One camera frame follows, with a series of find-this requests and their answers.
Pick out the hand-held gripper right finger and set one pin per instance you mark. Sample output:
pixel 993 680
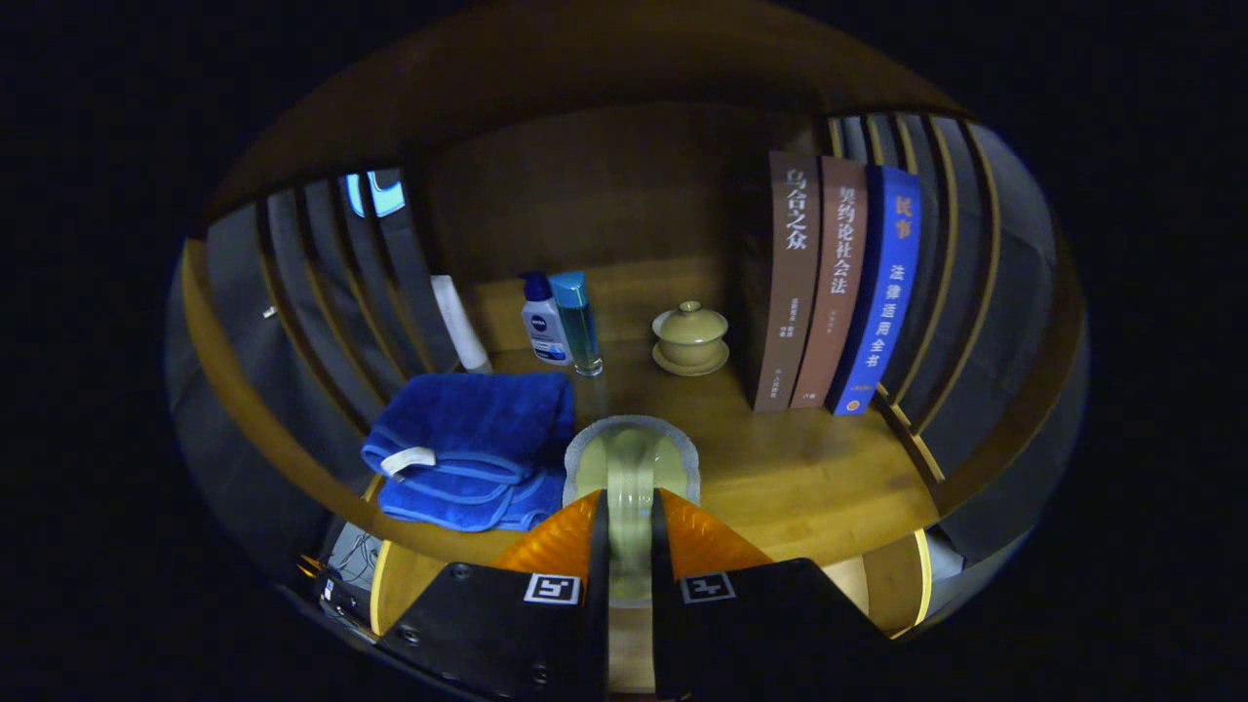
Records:
pixel 661 546

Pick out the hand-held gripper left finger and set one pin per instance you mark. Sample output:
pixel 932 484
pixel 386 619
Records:
pixel 598 546

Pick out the wooden countertop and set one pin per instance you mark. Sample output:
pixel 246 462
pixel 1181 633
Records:
pixel 780 468

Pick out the brown wooden cabinet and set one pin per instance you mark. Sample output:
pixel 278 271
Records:
pixel 604 175

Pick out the blue folded towel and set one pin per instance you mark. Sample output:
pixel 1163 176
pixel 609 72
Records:
pixel 468 429

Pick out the beige lidded teacup with saucer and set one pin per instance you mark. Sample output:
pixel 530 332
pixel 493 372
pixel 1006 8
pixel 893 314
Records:
pixel 689 336

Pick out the teal clear bottle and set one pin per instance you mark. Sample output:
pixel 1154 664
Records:
pixel 578 327

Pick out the white bottle with blue cap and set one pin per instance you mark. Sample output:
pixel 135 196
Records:
pixel 543 327

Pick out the white tube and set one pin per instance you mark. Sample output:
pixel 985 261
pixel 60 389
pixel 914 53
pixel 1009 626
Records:
pixel 458 322

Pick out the dark brown book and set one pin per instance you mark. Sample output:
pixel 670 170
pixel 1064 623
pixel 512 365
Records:
pixel 785 292

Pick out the reddish brown book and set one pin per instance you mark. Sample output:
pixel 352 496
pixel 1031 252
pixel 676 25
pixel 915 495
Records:
pixel 832 292

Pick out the blue book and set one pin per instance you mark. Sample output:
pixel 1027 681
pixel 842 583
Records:
pixel 882 292

